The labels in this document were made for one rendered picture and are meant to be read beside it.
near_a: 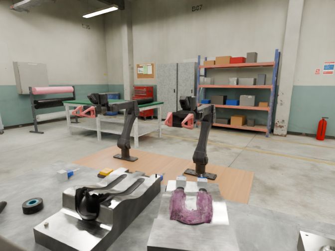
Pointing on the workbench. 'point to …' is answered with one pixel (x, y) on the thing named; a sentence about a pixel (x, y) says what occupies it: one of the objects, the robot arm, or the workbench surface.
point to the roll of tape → (32, 205)
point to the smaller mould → (314, 242)
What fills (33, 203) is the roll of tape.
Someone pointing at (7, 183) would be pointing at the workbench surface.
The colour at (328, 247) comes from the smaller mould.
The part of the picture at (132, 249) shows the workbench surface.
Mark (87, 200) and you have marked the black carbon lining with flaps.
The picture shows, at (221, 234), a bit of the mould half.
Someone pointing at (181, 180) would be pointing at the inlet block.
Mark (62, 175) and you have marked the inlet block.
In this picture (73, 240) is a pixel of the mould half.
